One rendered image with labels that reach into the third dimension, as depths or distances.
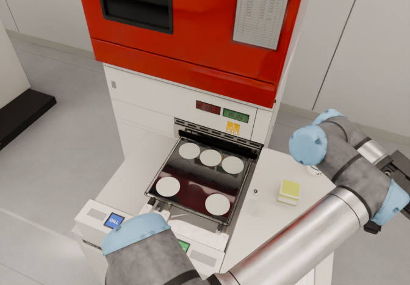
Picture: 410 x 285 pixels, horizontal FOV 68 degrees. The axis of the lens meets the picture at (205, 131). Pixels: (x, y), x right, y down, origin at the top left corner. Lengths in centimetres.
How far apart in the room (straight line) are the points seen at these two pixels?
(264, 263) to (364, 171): 24
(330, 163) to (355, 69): 227
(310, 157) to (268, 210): 63
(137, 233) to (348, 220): 34
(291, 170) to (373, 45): 163
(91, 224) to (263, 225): 62
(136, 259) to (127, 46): 96
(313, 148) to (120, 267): 39
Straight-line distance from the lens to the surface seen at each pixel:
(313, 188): 132
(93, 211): 123
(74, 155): 276
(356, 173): 60
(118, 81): 153
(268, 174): 131
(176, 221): 125
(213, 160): 140
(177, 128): 151
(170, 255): 51
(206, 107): 135
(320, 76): 289
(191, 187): 131
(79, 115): 312
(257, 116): 130
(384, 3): 263
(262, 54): 107
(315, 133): 60
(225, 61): 113
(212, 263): 110
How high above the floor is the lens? 198
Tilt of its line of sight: 45 degrees down
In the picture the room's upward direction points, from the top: 3 degrees clockwise
